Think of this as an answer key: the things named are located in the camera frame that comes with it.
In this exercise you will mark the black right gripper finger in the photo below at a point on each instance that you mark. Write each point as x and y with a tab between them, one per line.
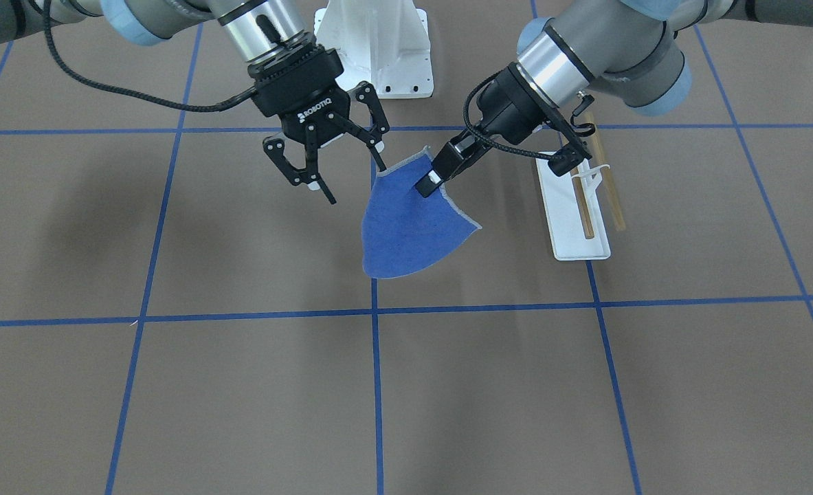
274	147
364	93

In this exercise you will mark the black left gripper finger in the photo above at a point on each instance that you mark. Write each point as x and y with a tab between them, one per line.
428	184
457	155

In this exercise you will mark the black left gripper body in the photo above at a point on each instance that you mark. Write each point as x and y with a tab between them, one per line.
509	104

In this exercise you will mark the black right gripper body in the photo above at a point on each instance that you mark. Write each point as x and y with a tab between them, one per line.
313	117

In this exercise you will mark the blue towel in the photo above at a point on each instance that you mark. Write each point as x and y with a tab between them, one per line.
403	232

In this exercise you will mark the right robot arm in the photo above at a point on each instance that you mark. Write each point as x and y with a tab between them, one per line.
260	30

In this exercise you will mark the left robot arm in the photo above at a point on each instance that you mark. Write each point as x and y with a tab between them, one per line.
622	48

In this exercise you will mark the white rack with wooden bars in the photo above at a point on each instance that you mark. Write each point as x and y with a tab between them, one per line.
574	217

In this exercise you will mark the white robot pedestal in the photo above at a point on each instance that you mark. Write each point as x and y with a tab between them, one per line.
384	43

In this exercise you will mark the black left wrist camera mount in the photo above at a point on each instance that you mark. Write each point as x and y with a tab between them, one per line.
571	154

